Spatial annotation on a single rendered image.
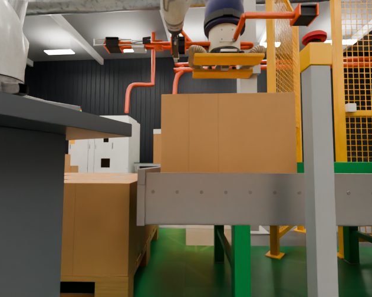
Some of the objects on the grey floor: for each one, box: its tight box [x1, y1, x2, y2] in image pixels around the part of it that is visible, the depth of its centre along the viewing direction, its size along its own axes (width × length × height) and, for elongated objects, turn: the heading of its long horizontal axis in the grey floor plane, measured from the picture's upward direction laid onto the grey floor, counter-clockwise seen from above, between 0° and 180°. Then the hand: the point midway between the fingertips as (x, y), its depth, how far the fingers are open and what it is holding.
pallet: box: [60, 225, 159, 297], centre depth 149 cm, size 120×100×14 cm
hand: (176, 45), depth 125 cm, fingers open, 13 cm apart
